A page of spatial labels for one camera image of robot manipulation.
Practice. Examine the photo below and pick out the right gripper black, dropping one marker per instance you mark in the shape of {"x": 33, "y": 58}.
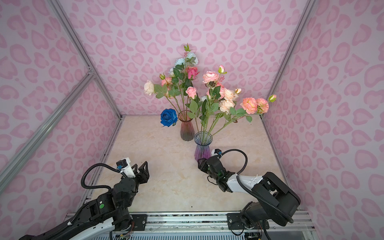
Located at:
{"x": 203, "y": 165}

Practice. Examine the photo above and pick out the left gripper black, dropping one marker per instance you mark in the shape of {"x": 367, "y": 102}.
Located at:
{"x": 143, "y": 175}

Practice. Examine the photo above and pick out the purple glass vase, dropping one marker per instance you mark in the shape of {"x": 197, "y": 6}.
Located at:
{"x": 203, "y": 140}

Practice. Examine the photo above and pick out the red grey glass vase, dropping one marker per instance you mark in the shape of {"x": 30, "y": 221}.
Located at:
{"x": 187, "y": 132}

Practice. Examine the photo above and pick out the dark blue rose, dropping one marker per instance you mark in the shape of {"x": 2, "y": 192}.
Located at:
{"x": 169, "y": 117}

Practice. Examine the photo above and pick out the peach spray rose stem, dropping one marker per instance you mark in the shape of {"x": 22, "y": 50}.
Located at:
{"x": 226, "y": 110}

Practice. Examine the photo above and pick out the red pink rose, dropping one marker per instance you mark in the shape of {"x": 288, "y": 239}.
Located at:
{"x": 222, "y": 90}

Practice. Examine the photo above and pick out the cream white rose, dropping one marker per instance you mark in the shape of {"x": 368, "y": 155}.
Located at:
{"x": 149, "y": 87}

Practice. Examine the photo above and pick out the small magenta rose bud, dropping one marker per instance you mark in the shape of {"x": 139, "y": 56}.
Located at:
{"x": 191, "y": 74}

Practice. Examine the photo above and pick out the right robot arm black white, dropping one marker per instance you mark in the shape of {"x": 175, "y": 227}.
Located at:
{"x": 275, "y": 200}

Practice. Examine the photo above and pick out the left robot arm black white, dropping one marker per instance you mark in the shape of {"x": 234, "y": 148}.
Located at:
{"x": 109, "y": 212}

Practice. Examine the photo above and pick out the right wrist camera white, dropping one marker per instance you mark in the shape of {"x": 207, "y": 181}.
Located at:
{"x": 217, "y": 152}

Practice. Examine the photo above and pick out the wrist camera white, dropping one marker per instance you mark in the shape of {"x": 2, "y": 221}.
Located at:
{"x": 217, "y": 152}
{"x": 125, "y": 169}

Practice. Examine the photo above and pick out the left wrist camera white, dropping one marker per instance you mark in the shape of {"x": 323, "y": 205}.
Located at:
{"x": 125, "y": 169}

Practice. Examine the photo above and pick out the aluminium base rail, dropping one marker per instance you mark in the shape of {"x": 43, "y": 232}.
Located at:
{"x": 204, "y": 226}

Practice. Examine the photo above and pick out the diagonal aluminium frame bar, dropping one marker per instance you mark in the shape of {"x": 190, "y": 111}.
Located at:
{"x": 19, "y": 160}

